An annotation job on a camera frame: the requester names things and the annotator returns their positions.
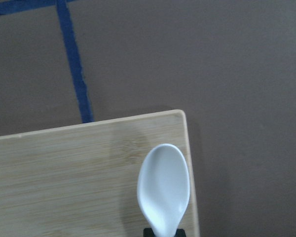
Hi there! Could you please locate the white plastic spoon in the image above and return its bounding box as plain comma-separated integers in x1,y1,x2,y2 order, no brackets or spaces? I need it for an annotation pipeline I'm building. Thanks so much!
137,144,190,237

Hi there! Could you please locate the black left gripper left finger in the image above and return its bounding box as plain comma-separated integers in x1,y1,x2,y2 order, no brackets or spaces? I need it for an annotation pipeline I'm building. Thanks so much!
143,228,153,237

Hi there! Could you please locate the bamboo cutting board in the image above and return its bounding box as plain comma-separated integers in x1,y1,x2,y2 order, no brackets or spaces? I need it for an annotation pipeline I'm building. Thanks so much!
0,110,192,237

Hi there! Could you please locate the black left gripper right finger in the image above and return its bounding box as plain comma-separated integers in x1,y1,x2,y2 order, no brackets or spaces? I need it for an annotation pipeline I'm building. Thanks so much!
175,229,185,237

